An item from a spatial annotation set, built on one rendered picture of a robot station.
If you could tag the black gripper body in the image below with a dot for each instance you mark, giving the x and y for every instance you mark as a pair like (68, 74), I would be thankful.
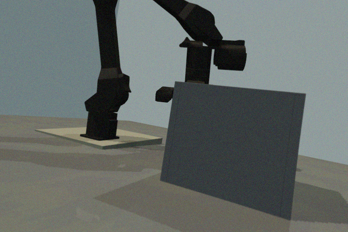
(165, 94)

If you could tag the dark grey flat panel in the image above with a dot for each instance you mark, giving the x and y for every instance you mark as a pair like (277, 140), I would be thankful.
(236, 144)

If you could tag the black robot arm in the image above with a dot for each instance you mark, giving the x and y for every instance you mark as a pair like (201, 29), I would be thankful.
(113, 85)

